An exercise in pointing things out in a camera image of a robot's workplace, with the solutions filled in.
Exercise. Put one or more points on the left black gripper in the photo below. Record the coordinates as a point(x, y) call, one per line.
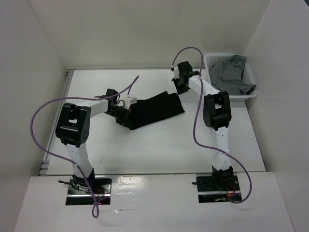
point(125, 120)

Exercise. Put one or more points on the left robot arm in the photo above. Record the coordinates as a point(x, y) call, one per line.
point(73, 129)

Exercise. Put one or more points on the grey skirt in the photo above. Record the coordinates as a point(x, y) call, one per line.
point(227, 75)

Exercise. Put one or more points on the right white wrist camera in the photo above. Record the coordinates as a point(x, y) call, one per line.
point(176, 73)

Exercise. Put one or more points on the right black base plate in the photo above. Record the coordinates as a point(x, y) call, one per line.
point(209, 192)

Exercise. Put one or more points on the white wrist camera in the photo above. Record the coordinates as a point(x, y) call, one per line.
point(128, 101)
point(176, 73)

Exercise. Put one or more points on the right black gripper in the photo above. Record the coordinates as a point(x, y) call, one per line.
point(180, 90)

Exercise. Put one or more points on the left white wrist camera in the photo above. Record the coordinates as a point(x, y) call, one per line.
point(128, 101)

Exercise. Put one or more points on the black skirt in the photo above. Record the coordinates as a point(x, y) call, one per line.
point(154, 109)

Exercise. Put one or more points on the white plastic basket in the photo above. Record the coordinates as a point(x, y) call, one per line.
point(248, 77)

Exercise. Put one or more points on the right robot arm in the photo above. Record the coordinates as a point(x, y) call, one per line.
point(216, 116)

